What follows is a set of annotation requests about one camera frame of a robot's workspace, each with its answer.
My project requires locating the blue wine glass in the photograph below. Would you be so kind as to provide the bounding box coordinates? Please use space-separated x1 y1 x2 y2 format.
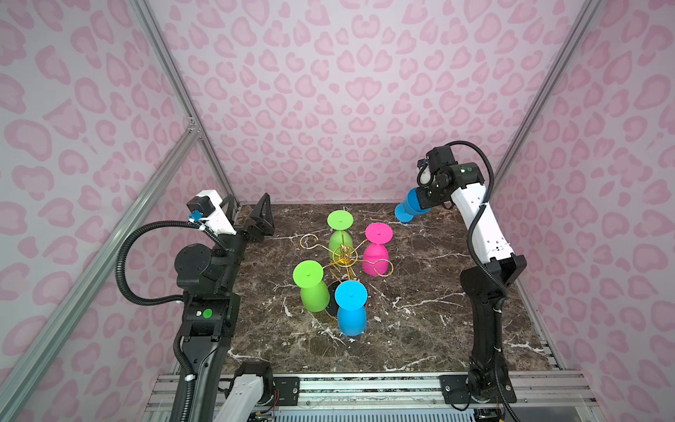
395 188 429 223
335 281 368 337

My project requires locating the magenta wine glass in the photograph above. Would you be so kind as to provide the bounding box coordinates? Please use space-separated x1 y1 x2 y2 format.
362 223 393 276

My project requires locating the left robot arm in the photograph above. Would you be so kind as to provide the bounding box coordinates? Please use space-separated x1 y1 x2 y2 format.
170 191 275 421

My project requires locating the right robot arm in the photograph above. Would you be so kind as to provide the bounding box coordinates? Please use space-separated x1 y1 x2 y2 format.
410 140 527 403

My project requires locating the front green wine glass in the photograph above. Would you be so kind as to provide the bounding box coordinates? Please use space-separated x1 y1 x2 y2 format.
293 260 330 313

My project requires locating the green wine glass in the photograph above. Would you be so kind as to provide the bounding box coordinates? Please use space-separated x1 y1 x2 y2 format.
327 210 353 258
293 260 330 313

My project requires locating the back green wine glass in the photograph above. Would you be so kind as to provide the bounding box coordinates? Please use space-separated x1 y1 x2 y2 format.
327 210 353 258

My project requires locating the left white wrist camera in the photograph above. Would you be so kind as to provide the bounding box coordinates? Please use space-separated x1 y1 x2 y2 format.
186 189 237 236

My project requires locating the gold wire glass rack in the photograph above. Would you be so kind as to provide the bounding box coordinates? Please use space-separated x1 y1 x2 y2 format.
299 231 395 323

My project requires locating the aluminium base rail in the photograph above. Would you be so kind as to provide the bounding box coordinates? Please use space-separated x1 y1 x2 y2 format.
142 370 604 421

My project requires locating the aluminium frame post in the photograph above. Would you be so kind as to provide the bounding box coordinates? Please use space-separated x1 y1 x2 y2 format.
1 125 199 421

